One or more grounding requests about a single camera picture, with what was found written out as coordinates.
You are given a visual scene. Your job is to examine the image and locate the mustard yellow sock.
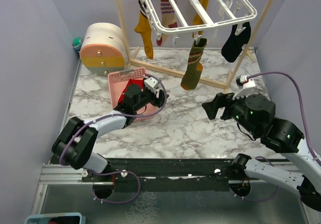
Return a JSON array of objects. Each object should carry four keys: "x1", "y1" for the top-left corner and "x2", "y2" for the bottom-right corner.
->
[{"x1": 134, "y1": 0, "x2": 153, "y2": 59}]

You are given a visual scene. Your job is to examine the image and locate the round pastel drawer cabinet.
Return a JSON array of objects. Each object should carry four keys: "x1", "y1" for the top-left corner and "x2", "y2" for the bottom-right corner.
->
[{"x1": 80, "y1": 23, "x2": 126, "y2": 76}]

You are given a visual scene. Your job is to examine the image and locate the wooden clothes rack frame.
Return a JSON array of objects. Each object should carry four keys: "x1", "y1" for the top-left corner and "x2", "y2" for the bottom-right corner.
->
[{"x1": 112, "y1": 0, "x2": 282, "y2": 94}]

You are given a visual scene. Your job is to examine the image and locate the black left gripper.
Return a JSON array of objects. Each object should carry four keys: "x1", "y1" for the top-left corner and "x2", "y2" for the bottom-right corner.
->
[{"x1": 134, "y1": 78, "x2": 169, "y2": 112}]

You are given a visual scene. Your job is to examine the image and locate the white plastic clip hanger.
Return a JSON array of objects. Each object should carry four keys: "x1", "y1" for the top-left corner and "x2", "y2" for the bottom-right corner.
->
[{"x1": 141, "y1": 0, "x2": 257, "y2": 42}]

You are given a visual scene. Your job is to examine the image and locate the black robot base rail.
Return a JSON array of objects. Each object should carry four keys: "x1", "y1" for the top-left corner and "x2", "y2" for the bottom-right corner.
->
[{"x1": 80, "y1": 158, "x2": 249, "y2": 193}]

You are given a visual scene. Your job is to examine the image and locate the blue storage bin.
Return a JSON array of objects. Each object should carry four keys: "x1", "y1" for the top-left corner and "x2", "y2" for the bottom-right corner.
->
[{"x1": 25, "y1": 212, "x2": 86, "y2": 224}]

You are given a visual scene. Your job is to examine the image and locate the red sock white pattern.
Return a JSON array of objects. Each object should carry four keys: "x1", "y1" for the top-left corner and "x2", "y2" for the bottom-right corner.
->
[{"x1": 118, "y1": 78, "x2": 147, "y2": 104}]

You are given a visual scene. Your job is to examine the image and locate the green striped sock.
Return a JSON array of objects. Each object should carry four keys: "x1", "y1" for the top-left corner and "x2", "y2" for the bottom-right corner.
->
[{"x1": 181, "y1": 38, "x2": 207, "y2": 90}]

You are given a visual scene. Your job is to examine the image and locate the maroon cream striped sock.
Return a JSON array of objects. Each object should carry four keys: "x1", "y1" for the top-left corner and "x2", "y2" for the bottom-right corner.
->
[{"x1": 156, "y1": 0, "x2": 178, "y2": 46}]

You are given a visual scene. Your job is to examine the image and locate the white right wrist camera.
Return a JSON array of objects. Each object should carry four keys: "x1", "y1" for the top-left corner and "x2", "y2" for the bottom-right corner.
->
[{"x1": 233, "y1": 75, "x2": 256, "y2": 100}]

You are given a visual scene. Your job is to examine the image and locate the mustard sock striped cuff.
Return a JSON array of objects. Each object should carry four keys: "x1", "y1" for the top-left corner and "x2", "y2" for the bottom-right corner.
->
[{"x1": 192, "y1": 0, "x2": 210, "y2": 38}]

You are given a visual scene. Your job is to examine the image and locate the pink perforated plastic basket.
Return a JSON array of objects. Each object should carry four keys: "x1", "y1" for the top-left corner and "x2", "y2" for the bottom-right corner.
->
[{"x1": 108, "y1": 67, "x2": 147, "y2": 108}]

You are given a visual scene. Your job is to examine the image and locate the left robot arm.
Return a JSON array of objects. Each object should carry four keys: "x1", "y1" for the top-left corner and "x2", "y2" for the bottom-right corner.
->
[{"x1": 52, "y1": 84, "x2": 168, "y2": 181}]

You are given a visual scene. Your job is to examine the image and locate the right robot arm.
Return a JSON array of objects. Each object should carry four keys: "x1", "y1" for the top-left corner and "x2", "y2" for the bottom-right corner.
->
[{"x1": 202, "y1": 93, "x2": 320, "y2": 211}]

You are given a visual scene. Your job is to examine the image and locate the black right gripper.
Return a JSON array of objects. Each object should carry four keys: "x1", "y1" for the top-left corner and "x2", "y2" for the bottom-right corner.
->
[{"x1": 201, "y1": 87, "x2": 258, "y2": 136}]

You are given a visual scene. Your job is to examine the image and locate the black sock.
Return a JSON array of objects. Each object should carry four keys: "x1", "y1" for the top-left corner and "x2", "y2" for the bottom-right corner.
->
[{"x1": 221, "y1": 22, "x2": 251, "y2": 63}]

